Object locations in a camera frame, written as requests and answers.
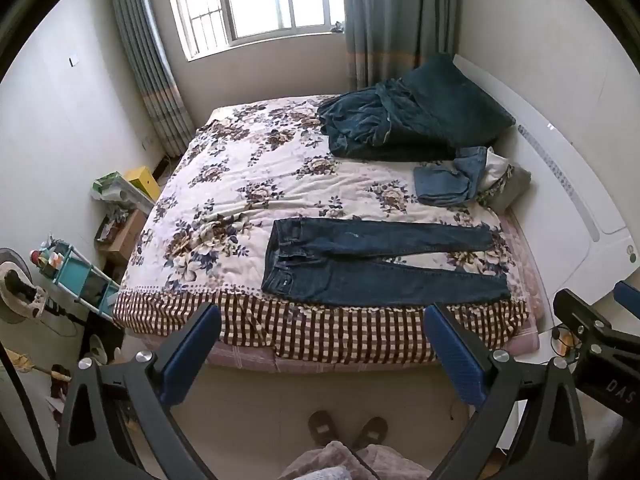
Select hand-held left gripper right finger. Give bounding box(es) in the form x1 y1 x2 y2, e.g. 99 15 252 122
424 302 591 480

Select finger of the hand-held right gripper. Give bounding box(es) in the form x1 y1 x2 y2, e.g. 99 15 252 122
613 280 640 313
552 288 610 336

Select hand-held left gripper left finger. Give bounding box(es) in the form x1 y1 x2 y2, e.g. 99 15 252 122
55 302 223 480

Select dark blue jeans pants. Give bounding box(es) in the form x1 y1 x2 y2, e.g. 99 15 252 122
261 217 512 307

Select person's pink fleece pants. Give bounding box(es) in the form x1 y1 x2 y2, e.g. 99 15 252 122
279 441 432 480

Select white shoes on floor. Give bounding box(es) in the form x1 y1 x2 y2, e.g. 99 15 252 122
89 334 123 367

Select dark slipper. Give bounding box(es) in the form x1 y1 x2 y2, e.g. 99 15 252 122
352 416 389 450
307 410 337 447

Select teal shelf rack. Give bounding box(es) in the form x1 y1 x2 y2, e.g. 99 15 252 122
30 242 121 322

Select white headboard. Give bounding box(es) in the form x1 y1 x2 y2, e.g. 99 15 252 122
452 52 640 308

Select brown cardboard box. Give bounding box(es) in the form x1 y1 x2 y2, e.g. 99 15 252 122
96 209 149 267

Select grey olive folded cloth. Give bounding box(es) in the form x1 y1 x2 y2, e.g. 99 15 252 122
487 165 532 211

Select floral bed blanket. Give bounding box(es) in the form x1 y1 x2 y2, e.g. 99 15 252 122
112 94 516 313

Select folded light blue jeans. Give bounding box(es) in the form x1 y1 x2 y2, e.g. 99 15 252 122
413 146 488 207

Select yellow box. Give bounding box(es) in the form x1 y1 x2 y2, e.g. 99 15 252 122
123 166 162 202

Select standing fan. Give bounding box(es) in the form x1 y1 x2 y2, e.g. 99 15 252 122
0 247 53 327

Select green and white box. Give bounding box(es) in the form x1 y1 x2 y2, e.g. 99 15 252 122
91 172 127 202

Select dark green crumpled blanket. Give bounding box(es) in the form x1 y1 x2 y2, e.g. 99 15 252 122
317 80 466 162

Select dark teal pillow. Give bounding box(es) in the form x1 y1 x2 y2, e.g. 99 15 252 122
400 52 517 148

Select window with metal bars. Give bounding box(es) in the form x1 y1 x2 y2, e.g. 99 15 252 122
167 0 347 62

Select wooden handled broom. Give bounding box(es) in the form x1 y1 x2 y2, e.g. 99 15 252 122
9 354 73 383

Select black cable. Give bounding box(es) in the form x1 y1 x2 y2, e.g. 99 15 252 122
0 345 57 480

